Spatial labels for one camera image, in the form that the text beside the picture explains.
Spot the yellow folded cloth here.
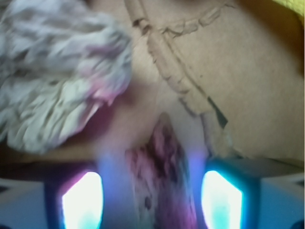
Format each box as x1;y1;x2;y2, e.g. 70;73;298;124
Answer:
274;0;305;27

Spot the brown wood chip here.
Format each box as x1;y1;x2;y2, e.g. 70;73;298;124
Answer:
125;113;198;229

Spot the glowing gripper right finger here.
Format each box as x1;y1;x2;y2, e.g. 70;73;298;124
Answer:
189;155;260;229

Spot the brown paper bag bin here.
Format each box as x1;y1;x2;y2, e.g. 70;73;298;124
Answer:
0;0;305;168

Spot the lower crumpled grey paper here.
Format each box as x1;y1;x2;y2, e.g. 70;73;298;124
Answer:
0;0;132;154

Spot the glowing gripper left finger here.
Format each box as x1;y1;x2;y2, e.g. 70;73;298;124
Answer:
44;155;134;229

